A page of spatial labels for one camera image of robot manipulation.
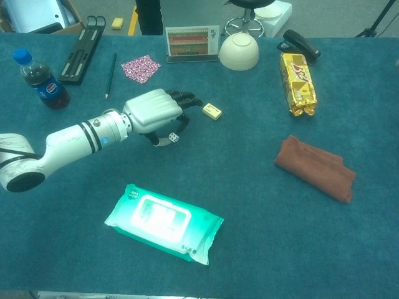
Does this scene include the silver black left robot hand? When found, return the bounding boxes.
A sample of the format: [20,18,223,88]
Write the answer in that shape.
[122,88,204,147]

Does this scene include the pale yellow rectangular eraser block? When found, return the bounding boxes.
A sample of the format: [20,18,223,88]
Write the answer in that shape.
[201,103,223,120]

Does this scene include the pink patterned paper square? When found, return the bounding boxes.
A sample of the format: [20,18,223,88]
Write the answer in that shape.
[120,55,162,85]

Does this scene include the dark green pencil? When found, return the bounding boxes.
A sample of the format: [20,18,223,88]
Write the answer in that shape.
[104,52,118,100]

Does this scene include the desk calendar photo stand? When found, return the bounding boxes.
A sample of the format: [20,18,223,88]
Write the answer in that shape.
[165,25,221,64]

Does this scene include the black tool case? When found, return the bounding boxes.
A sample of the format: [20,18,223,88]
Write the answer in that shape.
[58,16,107,86]

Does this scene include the yellow floor tape strip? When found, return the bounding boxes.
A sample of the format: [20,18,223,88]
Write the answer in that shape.
[127,5,140,36]

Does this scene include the person dark trouser legs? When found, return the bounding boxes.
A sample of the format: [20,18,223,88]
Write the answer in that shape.
[135,0,164,36]

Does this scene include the teal table cloth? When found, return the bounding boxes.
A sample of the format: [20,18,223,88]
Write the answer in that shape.
[0,32,399,295]

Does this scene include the cream upturned bowl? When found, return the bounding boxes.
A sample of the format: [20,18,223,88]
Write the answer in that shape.
[218,32,260,72]

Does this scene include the pepsi cola bottle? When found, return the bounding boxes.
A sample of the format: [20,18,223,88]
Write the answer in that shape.
[12,49,71,110]

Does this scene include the green wet wipes pack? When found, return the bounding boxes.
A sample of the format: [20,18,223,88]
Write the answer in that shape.
[103,183,225,266]

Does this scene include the black chrome bar stool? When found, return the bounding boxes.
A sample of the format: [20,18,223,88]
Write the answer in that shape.
[223,0,275,39]

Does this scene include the cardboard box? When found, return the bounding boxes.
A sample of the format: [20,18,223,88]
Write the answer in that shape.
[0,0,85,35]

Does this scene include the gold biscuit package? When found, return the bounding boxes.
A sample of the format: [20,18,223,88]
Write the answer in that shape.
[279,52,318,117]

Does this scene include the white foam box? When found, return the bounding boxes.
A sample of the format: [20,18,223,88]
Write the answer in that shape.
[254,1,293,39]

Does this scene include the black stapler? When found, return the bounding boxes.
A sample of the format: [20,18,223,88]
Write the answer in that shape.
[277,29,322,66]

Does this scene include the brown folded towel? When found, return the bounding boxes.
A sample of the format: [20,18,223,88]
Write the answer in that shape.
[274,135,357,205]

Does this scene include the black tripod stand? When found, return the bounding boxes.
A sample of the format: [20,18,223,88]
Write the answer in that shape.
[355,0,399,39]

